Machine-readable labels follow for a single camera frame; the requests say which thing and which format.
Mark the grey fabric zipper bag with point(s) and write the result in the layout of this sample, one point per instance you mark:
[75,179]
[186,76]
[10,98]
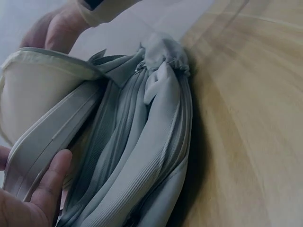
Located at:
[123,132]

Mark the person's left hand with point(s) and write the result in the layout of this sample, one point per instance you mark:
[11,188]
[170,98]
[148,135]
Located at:
[21,210]

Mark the person's right hand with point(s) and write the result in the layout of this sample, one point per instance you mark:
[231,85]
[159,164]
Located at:
[59,26]

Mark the person's right fingers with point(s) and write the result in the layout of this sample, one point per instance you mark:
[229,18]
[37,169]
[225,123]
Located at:
[56,30]

